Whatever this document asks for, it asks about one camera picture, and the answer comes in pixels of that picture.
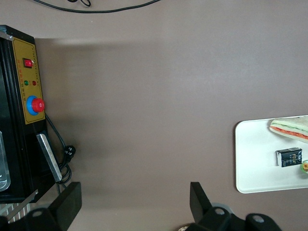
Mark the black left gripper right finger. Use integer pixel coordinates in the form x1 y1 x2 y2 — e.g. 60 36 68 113
189 181 233 231

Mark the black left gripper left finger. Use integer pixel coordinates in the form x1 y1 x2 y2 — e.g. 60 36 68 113
23 181 83 231

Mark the green lid gum bottle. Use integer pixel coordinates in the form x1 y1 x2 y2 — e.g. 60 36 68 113
299 159 308 180

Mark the beige plastic serving tray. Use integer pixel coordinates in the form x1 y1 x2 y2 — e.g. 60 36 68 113
235 115 308 194

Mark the clear plastic container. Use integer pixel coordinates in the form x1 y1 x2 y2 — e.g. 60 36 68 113
0 131 12 193

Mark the small black foil packet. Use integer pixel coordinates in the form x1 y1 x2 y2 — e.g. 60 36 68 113
275 147 304 167

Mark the red emergency stop button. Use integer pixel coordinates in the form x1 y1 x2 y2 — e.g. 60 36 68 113
26 95 46 116

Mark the brown table cover sheet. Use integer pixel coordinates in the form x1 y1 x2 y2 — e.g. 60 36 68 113
0 0 308 231

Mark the wrapped triangle sandwich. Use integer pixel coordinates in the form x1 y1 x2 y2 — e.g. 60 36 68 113
269 115 308 145

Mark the black sealing machine yellow panel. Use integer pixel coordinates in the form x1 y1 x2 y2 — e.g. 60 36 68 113
0 25 64 205

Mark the black power cable with plug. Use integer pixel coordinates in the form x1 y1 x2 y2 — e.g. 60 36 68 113
44 113 77 193

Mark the white wire basket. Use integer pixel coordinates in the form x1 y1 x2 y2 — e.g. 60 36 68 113
0 201 31 224

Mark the long black cable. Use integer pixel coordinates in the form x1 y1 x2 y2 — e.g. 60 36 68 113
33 0 161 14

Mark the looped black cable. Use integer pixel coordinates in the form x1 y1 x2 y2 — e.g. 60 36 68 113
66 0 91 7

